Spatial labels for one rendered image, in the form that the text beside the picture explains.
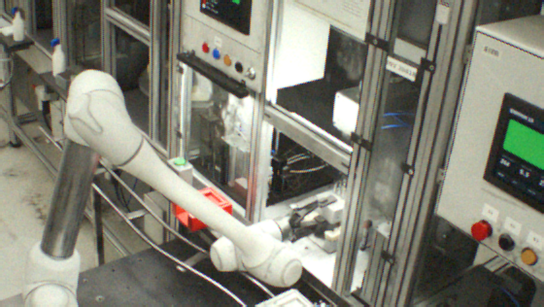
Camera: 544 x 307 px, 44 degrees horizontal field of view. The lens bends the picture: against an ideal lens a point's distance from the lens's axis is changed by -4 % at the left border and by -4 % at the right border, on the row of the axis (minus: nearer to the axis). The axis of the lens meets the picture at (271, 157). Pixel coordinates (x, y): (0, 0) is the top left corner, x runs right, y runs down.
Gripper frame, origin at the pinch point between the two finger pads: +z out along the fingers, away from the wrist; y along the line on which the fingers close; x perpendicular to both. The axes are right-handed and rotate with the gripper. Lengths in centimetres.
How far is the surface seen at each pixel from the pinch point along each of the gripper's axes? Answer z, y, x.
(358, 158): -10.0, 32.0, -20.3
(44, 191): -23, -102, 208
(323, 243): -2.6, -10.5, -3.0
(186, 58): -16, 34, 54
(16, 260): -61, -100, 155
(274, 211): -3.1, -12.3, 21.3
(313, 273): -13.7, -11.6, -10.9
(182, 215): -31.4, -9.5, 34.0
